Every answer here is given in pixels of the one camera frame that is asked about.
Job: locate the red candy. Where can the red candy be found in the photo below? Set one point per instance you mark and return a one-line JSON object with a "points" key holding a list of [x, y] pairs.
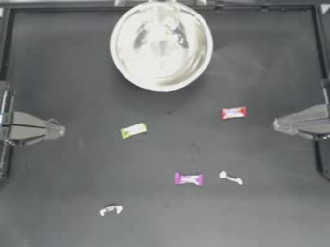
{"points": [[234, 112]]}

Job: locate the green candy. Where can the green candy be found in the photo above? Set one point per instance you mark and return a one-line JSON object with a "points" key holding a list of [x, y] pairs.
{"points": [[134, 130]]}

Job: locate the white twisted wrapper candy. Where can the white twisted wrapper candy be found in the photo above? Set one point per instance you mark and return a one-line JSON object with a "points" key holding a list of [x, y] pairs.
{"points": [[222, 174], [117, 209]]}

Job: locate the purple candy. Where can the purple candy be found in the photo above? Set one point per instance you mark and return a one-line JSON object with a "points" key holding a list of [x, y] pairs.
{"points": [[189, 179]]}

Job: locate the steel bowl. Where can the steel bowl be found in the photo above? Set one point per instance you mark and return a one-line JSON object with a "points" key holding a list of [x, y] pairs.
{"points": [[161, 64]]}

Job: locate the black table frame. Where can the black table frame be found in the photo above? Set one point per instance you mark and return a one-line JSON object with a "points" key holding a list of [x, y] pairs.
{"points": [[65, 5]]}

